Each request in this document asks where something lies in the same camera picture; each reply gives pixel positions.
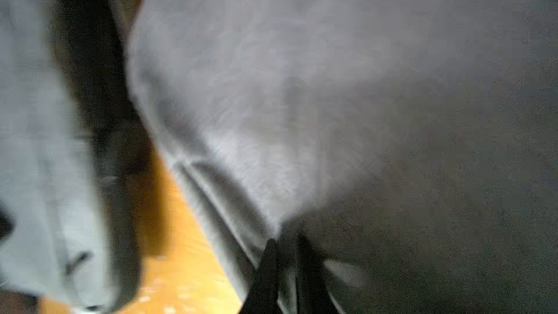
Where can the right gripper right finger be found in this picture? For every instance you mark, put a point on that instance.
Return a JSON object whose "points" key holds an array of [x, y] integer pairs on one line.
{"points": [[312, 295]]}

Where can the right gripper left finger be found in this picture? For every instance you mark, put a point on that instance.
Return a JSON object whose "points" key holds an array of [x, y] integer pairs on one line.
{"points": [[262, 297]]}

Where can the grey bag with straps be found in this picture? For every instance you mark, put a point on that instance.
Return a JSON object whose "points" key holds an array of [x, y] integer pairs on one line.
{"points": [[412, 142]]}

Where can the grey laptop sleeve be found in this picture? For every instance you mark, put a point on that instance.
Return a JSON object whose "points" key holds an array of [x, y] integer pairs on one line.
{"points": [[68, 132]]}

